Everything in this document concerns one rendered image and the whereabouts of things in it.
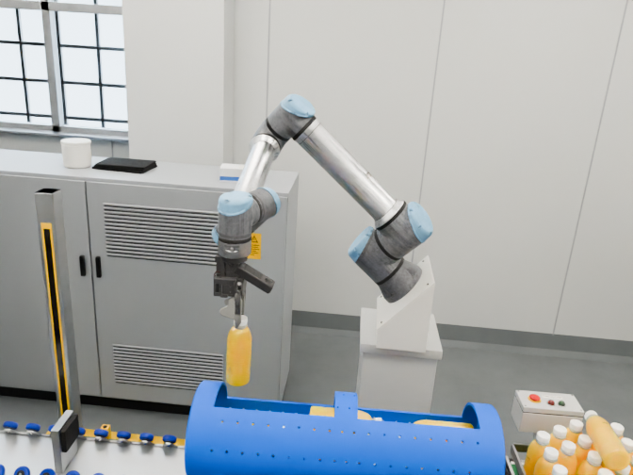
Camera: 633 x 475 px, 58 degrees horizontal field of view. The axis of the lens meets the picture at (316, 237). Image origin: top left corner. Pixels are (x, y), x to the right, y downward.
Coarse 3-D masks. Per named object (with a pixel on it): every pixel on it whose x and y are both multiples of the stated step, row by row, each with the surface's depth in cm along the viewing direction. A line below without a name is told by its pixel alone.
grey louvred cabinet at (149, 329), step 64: (0, 192) 306; (64, 192) 303; (128, 192) 300; (192, 192) 297; (0, 256) 318; (128, 256) 311; (192, 256) 308; (256, 256) 305; (0, 320) 332; (128, 320) 325; (192, 320) 321; (256, 320) 318; (0, 384) 347; (128, 384) 339; (192, 384) 335; (256, 384) 332
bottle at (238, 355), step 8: (232, 328) 164; (240, 328) 162; (248, 328) 165; (232, 336) 163; (240, 336) 162; (248, 336) 163; (232, 344) 163; (240, 344) 162; (248, 344) 164; (232, 352) 164; (240, 352) 163; (248, 352) 165; (232, 360) 164; (240, 360) 164; (248, 360) 166; (232, 368) 165; (240, 368) 165; (248, 368) 167; (232, 376) 166; (240, 376) 166; (248, 376) 168; (232, 384) 167; (240, 384) 167
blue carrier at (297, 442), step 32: (224, 384) 175; (192, 416) 158; (224, 416) 158; (256, 416) 159; (288, 416) 159; (320, 416) 159; (352, 416) 159; (384, 416) 181; (416, 416) 180; (448, 416) 180; (480, 416) 161; (192, 448) 156; (224, 448) 156; (256, 448) 155; (288, 448) 155; (320, 448) 155; (352, 448) 155; (384, 448) 155; (416, 448) 155; (448, 448) 155; (480, 448) 155
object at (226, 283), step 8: (216, 256) 156; (224, 264) 156; (232, 264) 158; (216, 272) 157; (224, 272) 157; (232, 272) 157; (216, 280) 156; (224, 280) 156; (232, 280) 156; (240, 280) 156; (216, 288) 157; (224, 288) 157; (232, 288) 157; (224, 296) 158; (232, 296) 158
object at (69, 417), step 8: (64, 416) 174; (72, 416) 175; (56, 424) 170; (64, 424) 171; (72, 424) 172; (56, 432) 167; (64, 432) 168; (72, 432) 173; (56, 440) 168; (64, 440) 169; (72, 440) 173; (56, 448) 169; (64, 448) 170; (72, 448) 177; (56, 456) 170; (64, 456) 172; (72, 456) 178; (56, 464) 171; (64, 464) 173; (56, 472) 172
